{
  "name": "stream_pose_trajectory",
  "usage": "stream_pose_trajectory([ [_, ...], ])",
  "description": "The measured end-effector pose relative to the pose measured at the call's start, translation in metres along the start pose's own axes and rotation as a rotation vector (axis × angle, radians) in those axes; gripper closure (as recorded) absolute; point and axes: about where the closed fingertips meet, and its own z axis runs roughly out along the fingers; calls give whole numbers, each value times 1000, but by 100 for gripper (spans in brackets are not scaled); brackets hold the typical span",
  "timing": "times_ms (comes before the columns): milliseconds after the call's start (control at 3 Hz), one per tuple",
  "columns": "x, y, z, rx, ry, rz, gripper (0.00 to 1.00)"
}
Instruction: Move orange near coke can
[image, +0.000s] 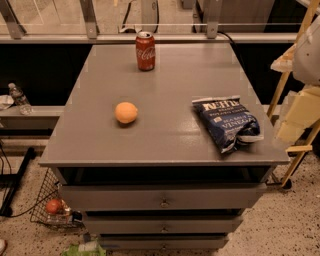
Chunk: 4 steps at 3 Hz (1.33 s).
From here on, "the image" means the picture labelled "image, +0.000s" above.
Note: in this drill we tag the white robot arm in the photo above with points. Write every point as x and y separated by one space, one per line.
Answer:
306 63

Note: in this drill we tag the green white package on floor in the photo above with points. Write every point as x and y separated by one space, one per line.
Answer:
91 248

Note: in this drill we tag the crumpled white paper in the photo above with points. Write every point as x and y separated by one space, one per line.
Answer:
6 101

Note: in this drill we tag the clear plastic water bottle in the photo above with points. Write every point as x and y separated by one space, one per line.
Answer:
20 99

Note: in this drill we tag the black floor stand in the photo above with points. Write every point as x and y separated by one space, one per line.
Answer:
11 183

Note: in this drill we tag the red coke can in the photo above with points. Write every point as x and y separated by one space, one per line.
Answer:
145 51

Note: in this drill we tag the orange fruit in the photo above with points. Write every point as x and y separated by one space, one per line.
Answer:
126 112

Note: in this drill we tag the black wire basket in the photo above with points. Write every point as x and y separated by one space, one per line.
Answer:
65 219

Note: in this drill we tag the red apple in basket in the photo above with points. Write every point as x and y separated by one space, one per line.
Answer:
54 206

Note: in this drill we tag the blue kettle chips bag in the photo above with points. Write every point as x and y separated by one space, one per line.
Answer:
229 123

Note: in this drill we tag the grey drawer cabinet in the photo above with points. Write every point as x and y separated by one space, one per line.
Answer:
158 182

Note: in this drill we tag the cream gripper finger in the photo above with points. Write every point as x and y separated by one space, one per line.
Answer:
284 63
299 111

